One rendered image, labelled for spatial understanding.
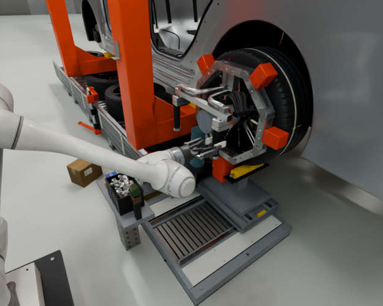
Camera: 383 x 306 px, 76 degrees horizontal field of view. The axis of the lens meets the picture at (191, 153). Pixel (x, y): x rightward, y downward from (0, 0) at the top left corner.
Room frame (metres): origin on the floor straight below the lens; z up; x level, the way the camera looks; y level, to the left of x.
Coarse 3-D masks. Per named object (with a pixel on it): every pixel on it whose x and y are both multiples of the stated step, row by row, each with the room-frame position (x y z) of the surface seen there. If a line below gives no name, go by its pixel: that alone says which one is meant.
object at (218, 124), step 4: (212, 120) 0.99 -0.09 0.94; (216, 120) 0.97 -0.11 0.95; (220, 120) 0.97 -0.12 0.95; (232, 120) 1.00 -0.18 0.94; (212, 124) 0.99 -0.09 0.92; (216, 124) 0.96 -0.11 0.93; (220, 124) 0.96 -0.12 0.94; (224, 124) 0.97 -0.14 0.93; (228, 124) 0.99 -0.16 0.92; (232, 124) 1.00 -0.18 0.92; (212, 128) 0.98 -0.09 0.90; (216, 128) 0.96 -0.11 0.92; (220, 128) 0.96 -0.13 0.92; (224, 128) 0.97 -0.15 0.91; (228, 128) 0.99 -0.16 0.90
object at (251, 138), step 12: (216, 84) 1.48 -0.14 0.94; (240, 84) 1.32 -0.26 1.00; (252, 108) 1.22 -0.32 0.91; (240, 120) 1.32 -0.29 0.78; (252, 120) 1.21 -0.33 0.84; (228, 132) 1.35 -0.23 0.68; (240, 132) 1.28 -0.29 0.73; (252, 132) 1.21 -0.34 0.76; (228, 144) 1.31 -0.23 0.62; (240, 144) 1.26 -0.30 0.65; (252, 144) 1.31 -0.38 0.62
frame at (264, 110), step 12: (216, 72) 1.38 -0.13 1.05; (228, 72) 1.24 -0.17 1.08; (240, 72) 1.17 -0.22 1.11; (252, 72) 1.16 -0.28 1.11; (204, 84) 1.42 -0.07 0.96; (252, 84) 1.11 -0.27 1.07; (204, 96) 1.46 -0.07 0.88; (252, 96) 1.10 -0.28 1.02; (264, 96) 1.10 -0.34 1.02; (264, 108) 1.04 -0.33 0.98; (264, 120) 1.02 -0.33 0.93; (264, 144) 1.05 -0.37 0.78; (228, 156) 1.19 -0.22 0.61; (240, 156) 1.11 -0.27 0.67; (252, 156) 1.05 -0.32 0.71
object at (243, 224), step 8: (200, 184) 1.45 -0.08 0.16; (200, 192) 1.41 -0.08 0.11; (208, 192) 1.37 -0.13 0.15; (208, 200) 1.33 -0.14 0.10; (216, 200) 1.29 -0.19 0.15; (272, 200) 1.29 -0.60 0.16; (216, 208) 1.25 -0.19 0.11; (224, 208) 1.19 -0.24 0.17; (256, 208) 1.22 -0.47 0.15; (264, 208) 1.22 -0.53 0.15; (272, 208) 1.21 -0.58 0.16; (224, 216) 1.18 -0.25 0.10; (232, 216) 1.13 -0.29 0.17; (248, 216) 1.12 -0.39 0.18; (256, 216) 1.15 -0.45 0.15; (264, 216) 1.17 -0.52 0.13; (232, 224) 1.12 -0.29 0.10; (240, 224) 1.07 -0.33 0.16; (248, 224) 1.07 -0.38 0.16; (256, 224) 1.12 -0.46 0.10; (240, 232) 1.06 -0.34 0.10
